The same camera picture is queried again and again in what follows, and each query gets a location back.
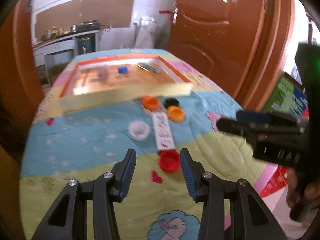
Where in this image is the red bottle cap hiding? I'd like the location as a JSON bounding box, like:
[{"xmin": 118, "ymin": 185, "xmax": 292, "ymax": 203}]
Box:
[{"xmin": 158, "ymin": 150, "xmax": 180, "ymax": 173}]

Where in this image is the white plastic sack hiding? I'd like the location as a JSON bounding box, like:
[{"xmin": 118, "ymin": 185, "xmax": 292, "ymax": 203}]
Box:
[{"xmin": 134, "ymin": 16, "xmax": 159, "ymax": 49}]

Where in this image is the person's right hand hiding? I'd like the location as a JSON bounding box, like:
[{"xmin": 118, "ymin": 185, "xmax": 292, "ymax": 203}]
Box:
[{"xmin": 286, "ymin": 168, "xmax": 319, "ymax": 209}]

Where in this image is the wooden door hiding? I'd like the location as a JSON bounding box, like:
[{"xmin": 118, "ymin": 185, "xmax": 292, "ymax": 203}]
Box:
[{"xmin": 168, "ymin": 0, "xmax": 295, "ymax": 111}]

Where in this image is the light orange bottle cap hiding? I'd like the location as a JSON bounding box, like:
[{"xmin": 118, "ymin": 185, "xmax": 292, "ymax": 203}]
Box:
[{"xmin": 167, "ymin": 106, "xmax": 185, "ymax": 122}]

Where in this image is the green cardboard box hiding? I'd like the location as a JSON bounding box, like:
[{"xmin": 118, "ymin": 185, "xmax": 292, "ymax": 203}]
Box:
[{"xmin": 263, "ymin": 73, "xmax": 309, "ymax": 117}]

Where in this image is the white hello kitty lighter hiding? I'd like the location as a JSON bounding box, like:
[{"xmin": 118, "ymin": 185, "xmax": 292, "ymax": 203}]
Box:
[{"xmin": 151, "ymin": 112, "xmax": 176, "ymax": 151}]

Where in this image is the blue bottle cap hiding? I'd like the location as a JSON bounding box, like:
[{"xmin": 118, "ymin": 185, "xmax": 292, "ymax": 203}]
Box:
[{"xmin": 118, "ymin": 66, "xmax": 129, "ymax": 74}]

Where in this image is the orange-rimmed cardboard tray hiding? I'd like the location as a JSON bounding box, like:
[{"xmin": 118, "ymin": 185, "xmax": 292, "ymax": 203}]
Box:
[{"xmin": 58, "ymin": 54, "xmax": 193, "ymax": 112}]

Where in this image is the cartoon sheep tablecloth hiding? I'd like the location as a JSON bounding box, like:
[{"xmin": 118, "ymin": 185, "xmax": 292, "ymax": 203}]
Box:
[{"xmin": 20, "ymin": 49, "xmax": 276, "ymax": 239}]

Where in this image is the white kitchen counter cabinet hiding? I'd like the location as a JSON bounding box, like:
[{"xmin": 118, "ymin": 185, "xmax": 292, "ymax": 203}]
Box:
[{"xmin": 33, "ymin": 30, "xmax": 99, "ymax": 67}]

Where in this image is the teal lighter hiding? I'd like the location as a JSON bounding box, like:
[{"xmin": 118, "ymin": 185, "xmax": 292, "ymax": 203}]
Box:
[{"xmin": 137, "ymin": 62, "xmax": 160, "ymax": 73}]

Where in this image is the black bottle cap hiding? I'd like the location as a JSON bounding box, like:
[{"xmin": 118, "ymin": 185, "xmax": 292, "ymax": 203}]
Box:
[{"xmin": 164, "ymin": 98, "xmax": 180, "ymax": 109}]

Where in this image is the black gas stove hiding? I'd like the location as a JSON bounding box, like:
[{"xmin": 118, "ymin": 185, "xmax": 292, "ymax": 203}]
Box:
[{"xmin": 75, "ymin": 20, "xmax": 100, "ymax": 33}]

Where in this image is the green air fryer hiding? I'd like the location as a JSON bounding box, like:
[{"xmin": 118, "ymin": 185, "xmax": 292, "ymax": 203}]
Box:
[{"xmin": 76, "ymin": 35, "xmax": 96, "ymax": 55}]

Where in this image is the white bottle cap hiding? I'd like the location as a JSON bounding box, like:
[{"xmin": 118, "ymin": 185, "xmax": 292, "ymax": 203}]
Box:
[{"xmin": 128, "ymin": 121, "xmax": 150, "ymax": 141}]

